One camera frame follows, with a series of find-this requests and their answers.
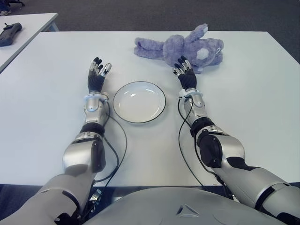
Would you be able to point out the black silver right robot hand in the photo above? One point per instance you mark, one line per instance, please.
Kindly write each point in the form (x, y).
(187, 79)

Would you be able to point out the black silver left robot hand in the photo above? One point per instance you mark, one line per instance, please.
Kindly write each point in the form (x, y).
(96, 80)

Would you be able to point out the purple plush bunny doll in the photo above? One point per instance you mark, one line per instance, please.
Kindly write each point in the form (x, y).
(173, 48)

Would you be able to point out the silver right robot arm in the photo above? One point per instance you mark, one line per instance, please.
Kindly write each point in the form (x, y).
(234, 150)

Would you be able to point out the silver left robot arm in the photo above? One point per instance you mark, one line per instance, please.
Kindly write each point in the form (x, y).
(77, 154)

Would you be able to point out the white plate black rim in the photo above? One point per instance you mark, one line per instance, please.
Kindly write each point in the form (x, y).
(139, 103)

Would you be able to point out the white side table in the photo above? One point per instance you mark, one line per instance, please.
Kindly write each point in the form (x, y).
(30, 25)

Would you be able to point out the black handheld controller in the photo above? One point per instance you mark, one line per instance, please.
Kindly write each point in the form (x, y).
(10, 34)

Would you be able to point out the white sneakers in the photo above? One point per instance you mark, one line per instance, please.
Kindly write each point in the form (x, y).
(4, 12)

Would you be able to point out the metal table clamp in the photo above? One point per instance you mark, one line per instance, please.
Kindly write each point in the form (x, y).
(96, 196)

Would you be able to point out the grey robot torso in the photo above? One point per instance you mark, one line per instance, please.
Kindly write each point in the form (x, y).
(164, 206)

